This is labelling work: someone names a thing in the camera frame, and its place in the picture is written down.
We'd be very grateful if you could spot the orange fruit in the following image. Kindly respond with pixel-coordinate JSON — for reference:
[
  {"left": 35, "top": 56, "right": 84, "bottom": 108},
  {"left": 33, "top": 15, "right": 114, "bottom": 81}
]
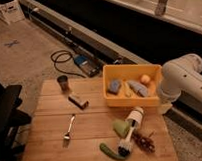
[{"left": 140, "top": 74, "right": 151, "bottom": 84}]

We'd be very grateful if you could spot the white cardboard box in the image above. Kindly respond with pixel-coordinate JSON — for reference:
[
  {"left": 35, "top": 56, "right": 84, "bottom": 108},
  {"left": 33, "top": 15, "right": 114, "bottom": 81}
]
[{"left": 0, "top": 0, "right": 24, "bottom": 24}]

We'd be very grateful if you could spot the small brown box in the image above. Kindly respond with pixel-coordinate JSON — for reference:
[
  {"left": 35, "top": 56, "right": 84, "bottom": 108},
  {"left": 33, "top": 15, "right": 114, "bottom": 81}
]
[{"left": 68, "top": 94, "right": 88, "bottom": 110}]

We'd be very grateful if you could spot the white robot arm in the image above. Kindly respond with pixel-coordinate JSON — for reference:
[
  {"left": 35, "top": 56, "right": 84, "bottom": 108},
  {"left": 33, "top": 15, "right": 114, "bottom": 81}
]
[{"left": 156, "top": 54, "right": 202, "bottom": 103}]

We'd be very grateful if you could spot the dark grape bunch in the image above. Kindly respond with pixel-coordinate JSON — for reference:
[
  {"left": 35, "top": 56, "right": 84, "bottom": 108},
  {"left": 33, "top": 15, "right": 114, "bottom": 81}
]
[{"left": 132, "top": 132, "right": 155, "bottom": 153}]

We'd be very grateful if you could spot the green cucumber toy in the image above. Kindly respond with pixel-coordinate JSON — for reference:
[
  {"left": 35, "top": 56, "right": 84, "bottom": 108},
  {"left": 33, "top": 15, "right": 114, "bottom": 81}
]
[{"left": 100, "top": 143, "right": 124, "bottom": 161}]

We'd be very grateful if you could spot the metal cup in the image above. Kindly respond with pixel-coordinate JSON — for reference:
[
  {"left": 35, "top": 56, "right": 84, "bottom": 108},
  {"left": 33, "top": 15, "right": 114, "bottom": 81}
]
[{"left": 56, "top": 75, "right": 70, "bottom": 92}]

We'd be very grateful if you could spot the white dish brush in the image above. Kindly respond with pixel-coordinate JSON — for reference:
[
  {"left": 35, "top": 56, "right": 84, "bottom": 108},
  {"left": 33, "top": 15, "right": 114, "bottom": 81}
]
[{"left": 118, "top": 107, "right": 144, "bottom": 157}]

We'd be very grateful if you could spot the blue power device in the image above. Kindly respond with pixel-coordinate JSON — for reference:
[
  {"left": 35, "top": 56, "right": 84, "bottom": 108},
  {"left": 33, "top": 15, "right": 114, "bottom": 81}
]
[{"left": 74, "top": 55, "right": 99, "bottom": 77}]

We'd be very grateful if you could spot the wooden table board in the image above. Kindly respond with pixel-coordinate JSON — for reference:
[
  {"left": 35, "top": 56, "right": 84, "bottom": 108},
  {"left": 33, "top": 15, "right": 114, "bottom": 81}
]
[{"left": 22, "top": 78, "right": 178, "bottom": 161}]

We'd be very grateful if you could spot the yellow plastic tray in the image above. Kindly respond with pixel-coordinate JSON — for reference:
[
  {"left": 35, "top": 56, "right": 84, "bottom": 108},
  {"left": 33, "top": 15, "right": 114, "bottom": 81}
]
[{"left": 102, "top": 64, "right": 162, "bottom": 107}]

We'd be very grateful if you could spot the silver fork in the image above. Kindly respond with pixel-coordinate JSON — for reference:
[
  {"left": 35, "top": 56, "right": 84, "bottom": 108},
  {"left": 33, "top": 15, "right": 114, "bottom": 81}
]
[{"left": 63, "top": 114, "right": 76, "bottom": 141}]

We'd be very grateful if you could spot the blue sponge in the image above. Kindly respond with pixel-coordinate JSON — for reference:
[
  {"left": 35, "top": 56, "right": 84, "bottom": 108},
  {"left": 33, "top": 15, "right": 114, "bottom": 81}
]
[{"left": 108, "top": 79, "right": 121, "bottom": 95}]

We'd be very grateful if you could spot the grey blue cloth toy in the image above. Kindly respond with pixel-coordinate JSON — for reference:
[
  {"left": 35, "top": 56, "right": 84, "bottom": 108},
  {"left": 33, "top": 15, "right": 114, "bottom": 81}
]
[{"left": 128, "top": 80, "right": 148, "bottom": 98}]

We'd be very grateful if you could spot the black chair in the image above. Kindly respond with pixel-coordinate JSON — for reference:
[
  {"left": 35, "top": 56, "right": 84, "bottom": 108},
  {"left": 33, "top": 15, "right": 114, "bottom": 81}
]
[{"left": 0, "top": 83, "right": 32, "bottom": 161}]

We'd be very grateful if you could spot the black cable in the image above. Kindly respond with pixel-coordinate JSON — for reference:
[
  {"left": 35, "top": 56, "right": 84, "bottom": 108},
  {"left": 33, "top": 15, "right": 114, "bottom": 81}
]
[{"left": 49, "top": 49, "right": 87, "bottom": 80}]

